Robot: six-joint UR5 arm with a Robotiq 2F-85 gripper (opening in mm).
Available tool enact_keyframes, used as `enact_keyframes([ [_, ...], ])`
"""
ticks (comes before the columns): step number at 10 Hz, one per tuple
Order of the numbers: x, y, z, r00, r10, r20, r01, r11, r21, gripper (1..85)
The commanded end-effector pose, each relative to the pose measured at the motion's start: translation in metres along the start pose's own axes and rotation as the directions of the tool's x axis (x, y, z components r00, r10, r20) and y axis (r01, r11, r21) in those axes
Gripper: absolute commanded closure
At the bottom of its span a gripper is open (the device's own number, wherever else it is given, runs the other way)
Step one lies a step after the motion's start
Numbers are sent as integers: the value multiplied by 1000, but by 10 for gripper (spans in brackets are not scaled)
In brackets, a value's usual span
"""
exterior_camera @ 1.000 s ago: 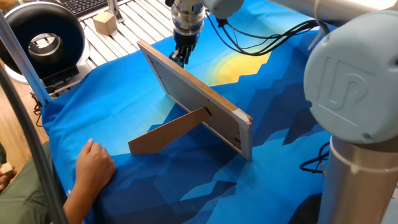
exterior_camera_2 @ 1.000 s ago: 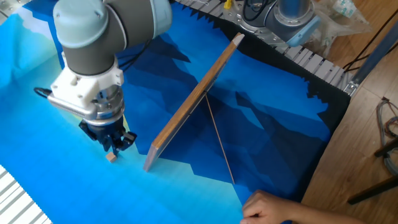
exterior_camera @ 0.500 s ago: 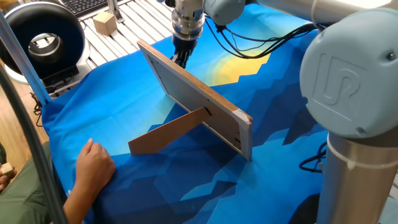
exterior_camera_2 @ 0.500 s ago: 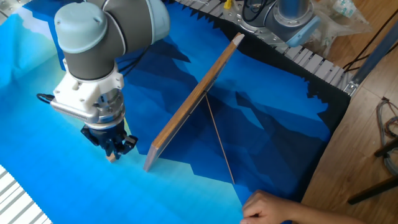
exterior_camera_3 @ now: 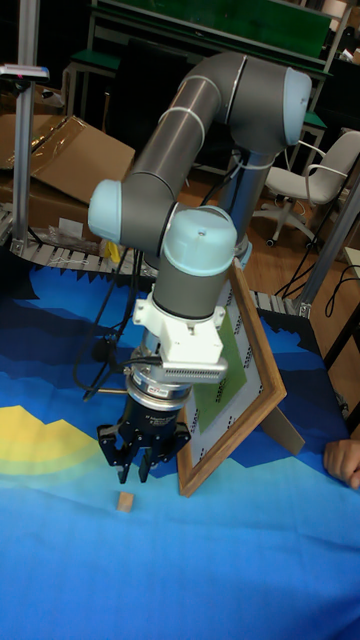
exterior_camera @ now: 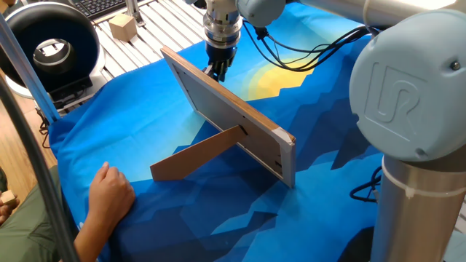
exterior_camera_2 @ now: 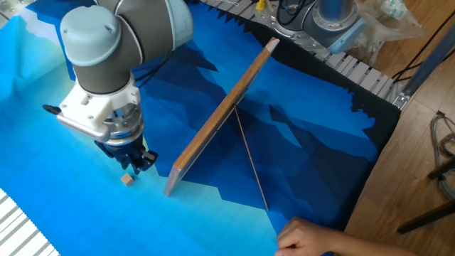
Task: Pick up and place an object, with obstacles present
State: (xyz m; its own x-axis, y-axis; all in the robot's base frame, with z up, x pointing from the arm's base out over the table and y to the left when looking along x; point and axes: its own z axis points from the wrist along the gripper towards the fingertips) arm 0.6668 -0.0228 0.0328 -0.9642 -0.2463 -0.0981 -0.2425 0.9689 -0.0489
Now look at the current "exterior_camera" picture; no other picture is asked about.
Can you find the black round ring lamp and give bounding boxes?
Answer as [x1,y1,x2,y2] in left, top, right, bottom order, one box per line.
[0,1,106,110]

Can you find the person's left hand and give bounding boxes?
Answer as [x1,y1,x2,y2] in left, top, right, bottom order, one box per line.
[0,199,20,225]

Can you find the aluminium frame post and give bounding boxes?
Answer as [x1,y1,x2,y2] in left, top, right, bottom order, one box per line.
[0,14,61,124]

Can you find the small wooden cube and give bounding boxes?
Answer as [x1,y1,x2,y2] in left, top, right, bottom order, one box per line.
[0,189,17,207]

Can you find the wooden picture frame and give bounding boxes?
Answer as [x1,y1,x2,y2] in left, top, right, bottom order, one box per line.
[150,45,296,189]

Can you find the large wooden cube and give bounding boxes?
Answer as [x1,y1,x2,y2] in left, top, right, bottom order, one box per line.
[108,13,138,43]

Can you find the person's right hand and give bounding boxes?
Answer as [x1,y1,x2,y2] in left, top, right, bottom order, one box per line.
[88,162,136,226]

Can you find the person's right forearm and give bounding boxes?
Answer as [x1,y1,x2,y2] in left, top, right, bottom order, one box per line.
[72,214,119,262]

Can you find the black cable bundle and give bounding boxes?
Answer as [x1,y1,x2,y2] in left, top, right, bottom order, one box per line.
[242,21,372,73]

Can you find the black foreground tube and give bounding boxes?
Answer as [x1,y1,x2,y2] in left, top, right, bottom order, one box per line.
[0,78,79,262]

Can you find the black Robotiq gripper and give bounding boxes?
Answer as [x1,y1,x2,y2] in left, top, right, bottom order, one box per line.
[202,42,238,83]

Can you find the blue landscape print cloth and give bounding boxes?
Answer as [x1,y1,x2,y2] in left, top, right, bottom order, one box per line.
[49,1,387,262]

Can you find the black keyboard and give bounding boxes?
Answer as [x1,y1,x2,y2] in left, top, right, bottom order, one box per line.
[65,0,143,21]

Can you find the black lamp cable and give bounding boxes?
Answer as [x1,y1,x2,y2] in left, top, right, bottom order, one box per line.
[35,107,52,150]

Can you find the metal stand bracket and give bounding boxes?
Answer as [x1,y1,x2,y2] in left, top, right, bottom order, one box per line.
[125,0,146,27]

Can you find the black cable with metal plug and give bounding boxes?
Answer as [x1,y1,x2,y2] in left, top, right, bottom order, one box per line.
[349,165,383,204]

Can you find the green trousers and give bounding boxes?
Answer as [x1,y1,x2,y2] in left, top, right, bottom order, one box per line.
[0,165,79,262]

